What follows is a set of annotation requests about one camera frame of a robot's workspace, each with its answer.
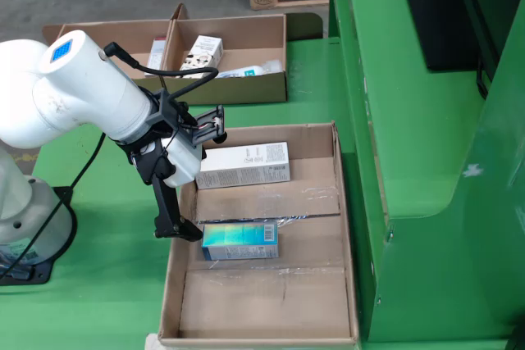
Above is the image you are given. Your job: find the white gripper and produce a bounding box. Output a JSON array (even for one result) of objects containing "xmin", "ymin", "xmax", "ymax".
[{"xmin": 130, "ymin": 139, "xmax": 208, "ymax": 243}]

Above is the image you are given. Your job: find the blue holographic product box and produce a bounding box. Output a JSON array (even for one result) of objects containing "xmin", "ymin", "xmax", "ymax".
[{"xmin": 200, "ymin": 220, "xmax": 280, "ymax": 261}]

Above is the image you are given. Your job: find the long white product box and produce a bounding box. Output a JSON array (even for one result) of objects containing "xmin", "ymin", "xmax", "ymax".
[{"xmin": 194, "ymin": 141, "xmax": 291, "ymax": 190}]

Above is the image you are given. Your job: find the shallow cardboard tray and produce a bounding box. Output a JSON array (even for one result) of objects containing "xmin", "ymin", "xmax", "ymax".
[{"xmin": 157, "ymin": 121, "xmax": 361, "ymax": 347}]

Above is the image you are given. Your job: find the white box with red band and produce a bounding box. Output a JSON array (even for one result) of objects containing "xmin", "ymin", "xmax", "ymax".
[{"xmin": 145, "ymin": 37, "xmax": 168, "ymax": 71}]

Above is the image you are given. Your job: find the cow print hand cream box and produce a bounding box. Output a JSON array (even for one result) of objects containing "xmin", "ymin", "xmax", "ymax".
[{"xmin": 179, "ymin": 34, "xmax": 225, "ymax": 80}]

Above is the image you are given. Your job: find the brown cardboard box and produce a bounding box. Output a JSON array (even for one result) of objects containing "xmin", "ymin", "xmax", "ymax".
[
  {"xmin": 162, "ymin": 2, "xmax": 289, "ymax": 106},
  {"xmin": 42, "ymin": 2, "xmax": 189, "ymax": 107}
]

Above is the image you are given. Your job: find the white teal tube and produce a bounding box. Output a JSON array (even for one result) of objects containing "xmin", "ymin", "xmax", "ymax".
[{"xmin": 212, "ymin": 58, "xmax": 284, "ymax": 80}]

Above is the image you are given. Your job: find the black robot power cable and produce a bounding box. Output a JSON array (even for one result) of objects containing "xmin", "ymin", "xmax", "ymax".
[{"xmin": 0, "ymin": 132, "xmax": 107, "ymax": 281}]

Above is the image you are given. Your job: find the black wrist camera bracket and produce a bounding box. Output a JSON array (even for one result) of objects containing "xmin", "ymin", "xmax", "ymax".
[{"xmin": 149, "ymin": 88, "xmax": 228, "ymax": 150}]

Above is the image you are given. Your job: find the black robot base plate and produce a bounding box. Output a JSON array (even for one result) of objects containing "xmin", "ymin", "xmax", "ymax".
[{"xmin": 0, "ymin": 185, "xmax": 79, "ymax": 285}]

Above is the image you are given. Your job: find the green metal shelf frame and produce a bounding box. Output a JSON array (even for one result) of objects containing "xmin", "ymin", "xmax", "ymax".
[{"xmin": 327, "ymin": 0, "xmax": 525, "ymax": 345}]

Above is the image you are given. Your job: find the black hanging cable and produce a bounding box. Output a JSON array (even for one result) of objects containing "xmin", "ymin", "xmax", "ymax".
[{"xmin": 474, "ymin": 57, "xmax": 491, "ymax": 100}]

